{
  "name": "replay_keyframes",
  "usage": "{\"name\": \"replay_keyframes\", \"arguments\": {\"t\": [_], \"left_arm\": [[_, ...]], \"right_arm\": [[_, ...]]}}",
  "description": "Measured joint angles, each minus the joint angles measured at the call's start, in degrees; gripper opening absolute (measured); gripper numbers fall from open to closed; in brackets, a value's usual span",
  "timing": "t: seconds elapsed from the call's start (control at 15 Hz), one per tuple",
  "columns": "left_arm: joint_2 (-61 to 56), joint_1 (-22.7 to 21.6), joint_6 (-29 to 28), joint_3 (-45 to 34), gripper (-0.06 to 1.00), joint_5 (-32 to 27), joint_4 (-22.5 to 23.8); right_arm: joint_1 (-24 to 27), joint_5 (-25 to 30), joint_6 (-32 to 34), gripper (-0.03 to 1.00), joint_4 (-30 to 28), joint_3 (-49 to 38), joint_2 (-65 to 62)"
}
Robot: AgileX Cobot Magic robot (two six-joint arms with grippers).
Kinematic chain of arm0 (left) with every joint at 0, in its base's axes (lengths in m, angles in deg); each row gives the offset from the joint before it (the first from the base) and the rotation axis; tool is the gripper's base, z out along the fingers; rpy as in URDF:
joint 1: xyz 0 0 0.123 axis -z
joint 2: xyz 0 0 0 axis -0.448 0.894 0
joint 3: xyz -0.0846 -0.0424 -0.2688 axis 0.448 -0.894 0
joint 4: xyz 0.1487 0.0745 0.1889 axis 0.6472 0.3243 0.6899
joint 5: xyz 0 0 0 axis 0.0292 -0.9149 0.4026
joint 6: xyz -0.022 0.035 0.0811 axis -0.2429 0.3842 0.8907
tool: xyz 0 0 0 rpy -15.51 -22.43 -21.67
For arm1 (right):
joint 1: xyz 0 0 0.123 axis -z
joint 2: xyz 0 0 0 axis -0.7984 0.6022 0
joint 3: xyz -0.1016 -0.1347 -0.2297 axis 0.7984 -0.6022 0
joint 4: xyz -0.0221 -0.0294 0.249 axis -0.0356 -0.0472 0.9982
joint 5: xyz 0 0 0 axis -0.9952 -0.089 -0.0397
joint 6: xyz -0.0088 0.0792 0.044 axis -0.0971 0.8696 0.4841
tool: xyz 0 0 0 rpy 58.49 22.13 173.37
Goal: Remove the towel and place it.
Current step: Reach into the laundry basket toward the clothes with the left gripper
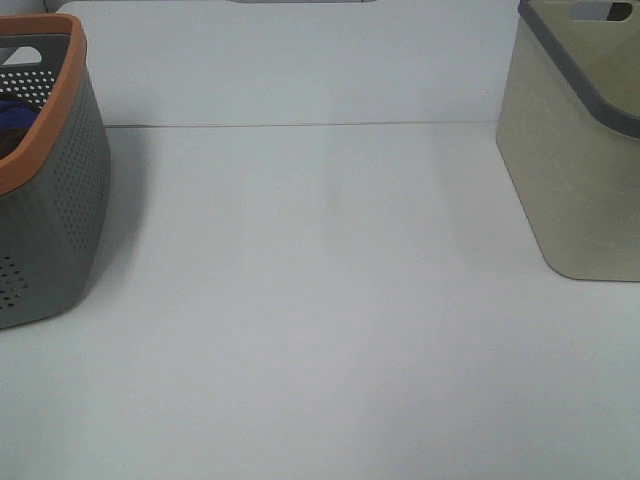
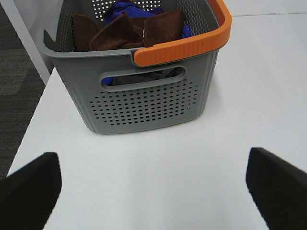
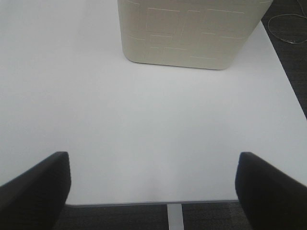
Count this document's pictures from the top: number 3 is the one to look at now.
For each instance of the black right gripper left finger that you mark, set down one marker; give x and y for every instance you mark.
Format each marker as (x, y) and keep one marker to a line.
(35, 199)

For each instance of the grey table leg bar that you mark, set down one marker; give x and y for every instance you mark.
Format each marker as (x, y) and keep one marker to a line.
(175, 217)

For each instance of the beige basket with grey rim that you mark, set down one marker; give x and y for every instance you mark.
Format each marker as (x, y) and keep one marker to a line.
(205, 34)

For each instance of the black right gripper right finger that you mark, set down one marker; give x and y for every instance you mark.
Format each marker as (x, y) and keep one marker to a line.
(270, 199)

